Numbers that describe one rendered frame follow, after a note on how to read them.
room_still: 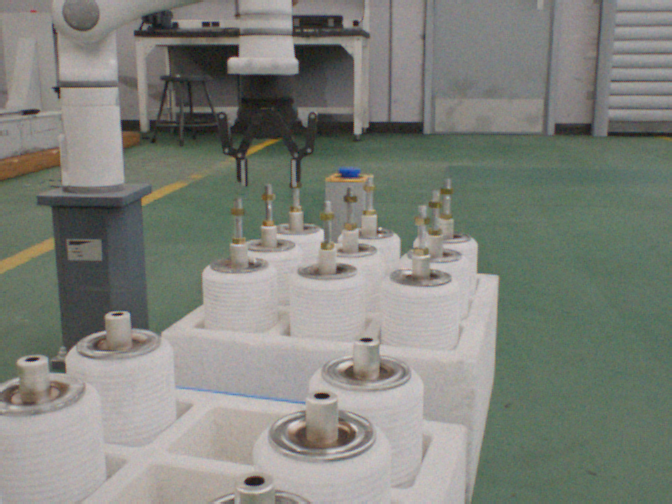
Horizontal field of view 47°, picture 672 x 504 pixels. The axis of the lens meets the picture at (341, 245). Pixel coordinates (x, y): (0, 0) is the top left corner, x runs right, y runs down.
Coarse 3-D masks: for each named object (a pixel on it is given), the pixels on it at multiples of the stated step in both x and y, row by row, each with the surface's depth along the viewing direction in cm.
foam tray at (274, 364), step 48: (480, 288) 116; (192, 336) 96; (240, 336) 95; (288, 336) 100; (480, 336) 95; (192, 384) 97; (240, 384) 95; (288, 384) 94; (432, 384) 89; (480, 384) 96; (480, 432) 101
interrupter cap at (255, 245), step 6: (252, 240) 113; (258, 240) 114; (282, 240) 114; (288, 240) 113; (252, 246) 110; (258, 246) 111; (282, 246) 111; (288, 246) 110; (294, 246) 110; (264, 252) 108; (270, 252) 108
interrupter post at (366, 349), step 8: (360, 336) 65; (368, 336) 65; (360, 344) 64; (368, 344) 63; (376, 344) 64; (360, 352) 64; (368, 352) 63; (376, 352) 64; (360, 360) 64; (368, 360) 64; (376, 360) 64; (360, 368) 64; (368, 368) 64; (376, 368) 64; (360, 376) 64; (368, 376) 64; (376, 376) 64
